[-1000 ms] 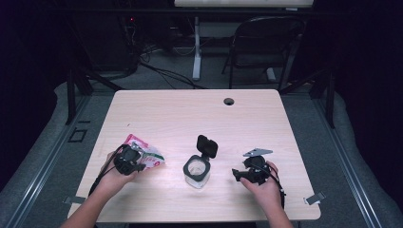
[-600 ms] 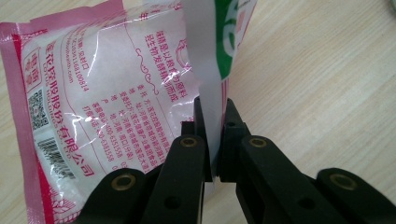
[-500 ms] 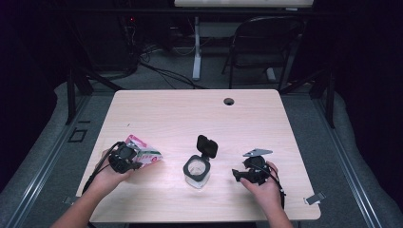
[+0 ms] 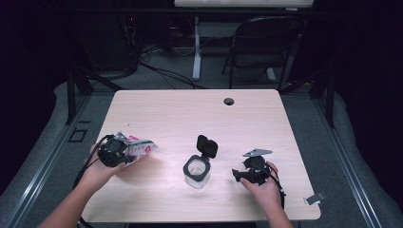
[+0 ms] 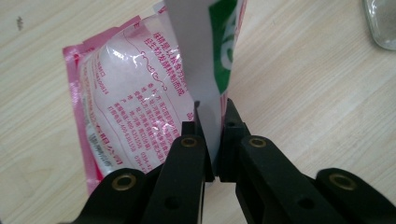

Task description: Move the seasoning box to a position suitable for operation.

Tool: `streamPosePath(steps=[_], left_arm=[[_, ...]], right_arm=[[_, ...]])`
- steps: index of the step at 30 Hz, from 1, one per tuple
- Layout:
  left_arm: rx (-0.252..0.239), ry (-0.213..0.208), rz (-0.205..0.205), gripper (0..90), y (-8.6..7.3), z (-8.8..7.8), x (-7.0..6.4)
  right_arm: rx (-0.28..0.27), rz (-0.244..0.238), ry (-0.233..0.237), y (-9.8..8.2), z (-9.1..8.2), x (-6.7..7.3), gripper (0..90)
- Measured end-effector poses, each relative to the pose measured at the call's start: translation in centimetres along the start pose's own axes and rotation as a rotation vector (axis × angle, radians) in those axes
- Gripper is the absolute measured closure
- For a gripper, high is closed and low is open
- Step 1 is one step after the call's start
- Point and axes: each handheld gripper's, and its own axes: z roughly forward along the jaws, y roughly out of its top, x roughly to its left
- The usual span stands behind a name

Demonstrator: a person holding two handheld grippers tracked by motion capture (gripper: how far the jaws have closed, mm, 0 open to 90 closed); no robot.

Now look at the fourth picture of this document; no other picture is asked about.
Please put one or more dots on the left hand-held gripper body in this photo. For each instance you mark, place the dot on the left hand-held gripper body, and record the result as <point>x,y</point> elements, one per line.
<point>112,152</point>

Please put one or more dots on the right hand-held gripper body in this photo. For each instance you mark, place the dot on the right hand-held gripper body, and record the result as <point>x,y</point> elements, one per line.
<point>257,169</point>

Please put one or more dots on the pink and white plastic bag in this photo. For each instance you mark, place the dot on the pink and white plastic bag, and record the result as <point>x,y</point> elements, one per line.
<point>142,148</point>

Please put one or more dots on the clear jar with black lid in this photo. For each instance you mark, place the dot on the clear jar with black lid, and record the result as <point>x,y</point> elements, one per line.
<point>197,169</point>

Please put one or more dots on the person's right hand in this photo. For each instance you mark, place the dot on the person's right hand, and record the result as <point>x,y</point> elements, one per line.
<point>267,193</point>

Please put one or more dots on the person's left hand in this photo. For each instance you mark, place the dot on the person's left hand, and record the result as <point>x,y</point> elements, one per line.
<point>96,174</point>

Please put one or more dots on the grey tape strip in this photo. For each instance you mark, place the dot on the grey tape strip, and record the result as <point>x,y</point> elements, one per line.
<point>315,198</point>

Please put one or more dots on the dark equipment cabinet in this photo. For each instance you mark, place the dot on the dark equipment cabinet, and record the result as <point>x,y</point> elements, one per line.
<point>107,41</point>

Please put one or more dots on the white standing desk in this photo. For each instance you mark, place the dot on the white standing desk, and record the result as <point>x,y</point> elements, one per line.
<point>197,47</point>

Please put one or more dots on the black folding chair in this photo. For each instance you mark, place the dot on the black folding chair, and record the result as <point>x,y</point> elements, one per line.
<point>263,34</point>

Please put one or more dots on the black metal frame stand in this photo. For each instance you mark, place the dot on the black metal frame stand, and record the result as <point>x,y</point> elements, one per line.
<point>329,98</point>
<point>71,95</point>

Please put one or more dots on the aluminium floor rail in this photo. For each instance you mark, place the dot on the aluminium floor rail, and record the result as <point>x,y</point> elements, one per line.
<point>41,171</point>
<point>345,164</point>

